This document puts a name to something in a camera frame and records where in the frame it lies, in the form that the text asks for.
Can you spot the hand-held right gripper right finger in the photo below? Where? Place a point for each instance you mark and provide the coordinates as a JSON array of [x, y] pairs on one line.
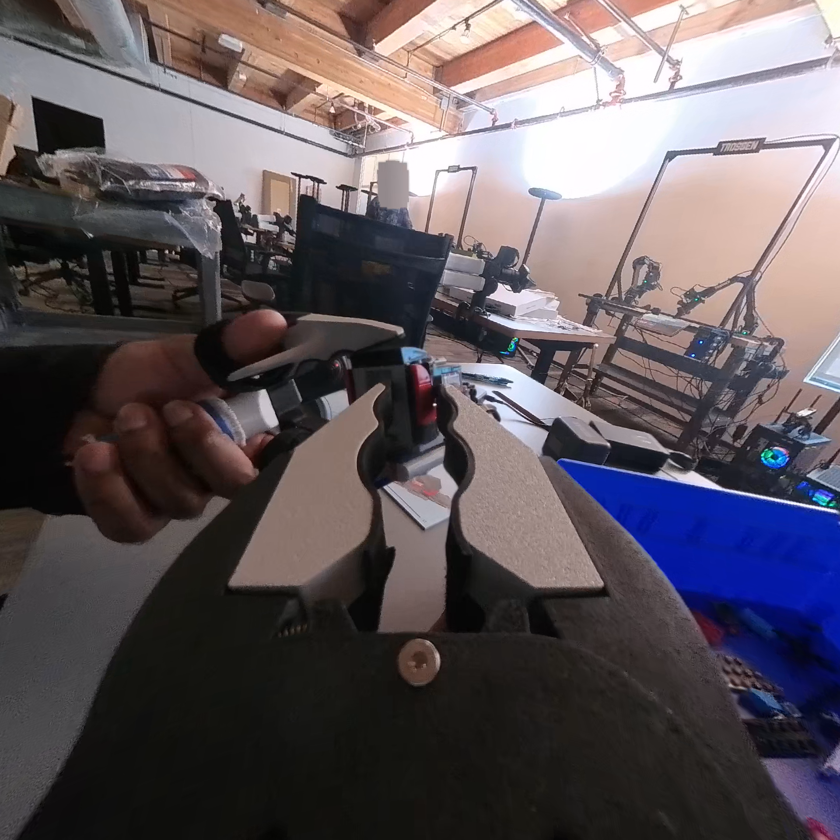
[[518, 499]]

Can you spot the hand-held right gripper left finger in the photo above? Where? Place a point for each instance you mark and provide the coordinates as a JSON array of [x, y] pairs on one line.
[[308, 499]]

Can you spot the red and black brick model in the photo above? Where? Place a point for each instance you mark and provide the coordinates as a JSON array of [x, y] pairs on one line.
[[394, 407]]

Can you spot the person's left forearm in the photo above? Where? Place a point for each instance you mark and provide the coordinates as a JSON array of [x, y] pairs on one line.
[[39, 426]]

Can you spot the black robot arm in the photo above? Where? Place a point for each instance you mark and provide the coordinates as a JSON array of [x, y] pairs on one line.
[[646, 272], [712, 292]]

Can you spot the grey desk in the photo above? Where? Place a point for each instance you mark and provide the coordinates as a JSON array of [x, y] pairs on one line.
[[98, 623]]

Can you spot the person's left hand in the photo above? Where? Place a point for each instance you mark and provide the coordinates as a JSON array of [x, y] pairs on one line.
[[144, 459]]

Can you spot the black pouch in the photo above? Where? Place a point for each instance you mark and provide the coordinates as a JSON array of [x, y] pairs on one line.
[[574, 439]]

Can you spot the open instruction booklet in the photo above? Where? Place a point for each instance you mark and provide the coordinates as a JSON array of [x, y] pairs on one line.
[[423, 508]]

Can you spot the blue circuit board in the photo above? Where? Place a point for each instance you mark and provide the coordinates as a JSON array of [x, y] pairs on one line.
[[489, 379]]

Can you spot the black power bank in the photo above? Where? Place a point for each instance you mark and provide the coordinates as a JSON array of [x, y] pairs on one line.
[[633, 446]]

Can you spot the black office chair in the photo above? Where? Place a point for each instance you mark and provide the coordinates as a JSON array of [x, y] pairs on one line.
[[233, 236]]

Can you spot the stacked white boxes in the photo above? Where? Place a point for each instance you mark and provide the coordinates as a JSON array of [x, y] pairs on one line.
[[459, 266]]

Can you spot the cardboard panel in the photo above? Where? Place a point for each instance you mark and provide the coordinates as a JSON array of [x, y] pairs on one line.
[[277, 193]]

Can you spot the lit computer under table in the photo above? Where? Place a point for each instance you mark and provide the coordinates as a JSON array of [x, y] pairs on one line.
[[510, 346]]

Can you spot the wooden table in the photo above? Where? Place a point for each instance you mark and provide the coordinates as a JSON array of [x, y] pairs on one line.
[[564, 334]]

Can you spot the blue plastic bin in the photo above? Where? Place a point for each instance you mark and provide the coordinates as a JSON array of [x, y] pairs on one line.
[[689, 525]]

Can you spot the flat white box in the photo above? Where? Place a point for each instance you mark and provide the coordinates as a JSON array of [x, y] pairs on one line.
[[522, 303]]

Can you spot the metal table with plastic wrap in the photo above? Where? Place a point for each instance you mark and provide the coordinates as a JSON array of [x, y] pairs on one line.
[[131, 226]]

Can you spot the plastic-wrapped black package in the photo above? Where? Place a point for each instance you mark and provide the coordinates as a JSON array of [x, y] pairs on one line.
[[151, 177]]

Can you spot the black floor lamp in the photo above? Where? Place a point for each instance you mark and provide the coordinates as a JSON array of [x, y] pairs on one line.
[[546, 193]]

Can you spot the lit desktop computer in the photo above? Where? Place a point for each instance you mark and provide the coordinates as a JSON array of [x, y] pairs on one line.
[[778, 456]]

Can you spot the pile of toy bricks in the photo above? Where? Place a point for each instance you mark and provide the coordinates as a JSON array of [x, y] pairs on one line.
[[754, 676]]

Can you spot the computer monitor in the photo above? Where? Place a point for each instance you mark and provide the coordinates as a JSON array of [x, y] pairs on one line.
[[825, 367]]

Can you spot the cardboard box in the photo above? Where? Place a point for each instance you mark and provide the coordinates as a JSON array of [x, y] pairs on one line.
[[8, 131]]

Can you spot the black wall television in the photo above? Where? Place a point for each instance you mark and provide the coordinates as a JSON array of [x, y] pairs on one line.
[[69, 124]]

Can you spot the black metal frame rig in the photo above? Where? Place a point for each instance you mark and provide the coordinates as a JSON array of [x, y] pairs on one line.
[[738, 147]]

